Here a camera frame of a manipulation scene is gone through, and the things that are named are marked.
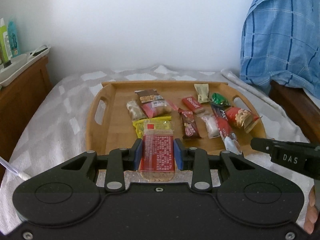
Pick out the dark chocolate bar wrapper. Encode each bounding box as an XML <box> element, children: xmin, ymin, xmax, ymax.
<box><xmin>210</xmin><ymin>102</ymin><xmax>242</xmax><ymax>155</ymax></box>

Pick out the red snack packet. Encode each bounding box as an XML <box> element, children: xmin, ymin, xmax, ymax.
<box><xmin>140</xmin><ymin>119</ymin><xmax>175</xmax><ymax>182</ymax></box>

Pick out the beige snack packet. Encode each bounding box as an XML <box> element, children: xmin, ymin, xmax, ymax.
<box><xmin>194</xmin><ymin>83</ymin><xmax>209</xmax><ymax>103</ymax></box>

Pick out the right hand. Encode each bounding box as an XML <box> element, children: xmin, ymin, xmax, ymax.
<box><xmin>304</xmin><ymin>186</ymin><xmax>318</xmax><ymax>234</ymax></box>

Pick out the grey white blanket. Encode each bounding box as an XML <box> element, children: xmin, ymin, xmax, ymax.
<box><xmin>0</xmin><ymin>64</ymin><xmax>316</xmax><ymax>230</ymax></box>

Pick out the white candy packet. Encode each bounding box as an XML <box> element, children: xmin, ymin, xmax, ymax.
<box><xmin>198</xmin><ymin>113</ymin><xmax>220</xmax><ymax>139</ymax></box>

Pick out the wafer cracker packet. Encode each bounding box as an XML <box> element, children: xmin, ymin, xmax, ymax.
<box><xmin>225</xmin><ymin>107</ymin><xmax>260</xmax><ymax>133</ymax></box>

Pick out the wooden serving tray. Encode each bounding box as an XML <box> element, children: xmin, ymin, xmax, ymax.
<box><xmin>86</xmin><ymin>80</ymin><xmax>266</xmax><ymax>155</ymax></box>

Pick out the dark red biscuit packet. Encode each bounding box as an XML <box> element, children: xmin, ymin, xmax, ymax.
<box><xmin>178</xmin><ymin>108</ymin><xmax>201</xmax><ymax>139</ymax></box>

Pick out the green candy wrapper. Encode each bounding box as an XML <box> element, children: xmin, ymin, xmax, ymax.
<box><xmin>210</xmin><ymin>93</ymin><xmax>230</xmax><ymax>107</ymax></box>

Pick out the red Biscoff packet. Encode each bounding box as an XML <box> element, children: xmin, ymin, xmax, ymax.
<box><xmin>182</xmin><ymin>96</ymin><xmax>205</xmax><ymax>114</ymax></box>

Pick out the cream nougat packet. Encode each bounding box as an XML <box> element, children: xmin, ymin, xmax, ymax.
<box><xmin>126</xmin><ymin>100</ymin><xmax>147</xmax><ymax>121</ymax></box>

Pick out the wooden side cabinet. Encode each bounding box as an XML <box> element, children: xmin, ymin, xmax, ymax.
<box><xmin>0</xmin><ymin>56</ymin><xmax>53</xmax><ymax>161</ymax></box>

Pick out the yellow snack bag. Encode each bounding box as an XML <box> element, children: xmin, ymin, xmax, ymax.
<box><xmin>132</xmin><ymin>116</ymin><xmax>174</xmax><ymax>139</ymax></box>

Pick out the blue plaid shirt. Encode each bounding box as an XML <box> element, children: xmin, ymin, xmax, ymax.
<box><xmin>240</xmin><ymin>0</ymin><xmax>319</xmax><ymax>98</ymax></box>

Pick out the pink snack packet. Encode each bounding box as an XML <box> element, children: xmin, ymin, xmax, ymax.
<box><xmin>141</xmin><ymin>100</ymin><xmax>178</xmax><ymax>118</ymax></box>

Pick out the brown nut bar packet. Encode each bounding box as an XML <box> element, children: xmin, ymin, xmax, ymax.
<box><xmin>135</xmin><ymin>89</ymin><xmax>163</xmax><ymax>103</ymax></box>

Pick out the white tray on cabinet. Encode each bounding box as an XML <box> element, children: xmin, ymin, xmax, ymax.
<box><xmin>1</xmin><ymin>45</ymin><xmax>51</xmax><ymax>87</ymax></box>

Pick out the green tube bottle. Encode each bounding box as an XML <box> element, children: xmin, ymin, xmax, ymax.
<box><xmin>1</xmin><ymin>18</ymin><xmax>12</xmax><ymax>63</ymax></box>

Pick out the teal bottle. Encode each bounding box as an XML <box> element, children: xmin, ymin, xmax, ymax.
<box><xmin>8</xmin><ymin>21</ymin><xmax>21</xmax><ymax>57</ymax></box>

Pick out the white cable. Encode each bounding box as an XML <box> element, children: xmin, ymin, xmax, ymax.
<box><xmin>0</xmin><ymin>156</ymin><xmax>32</xmax><ymax>181</ymax></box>

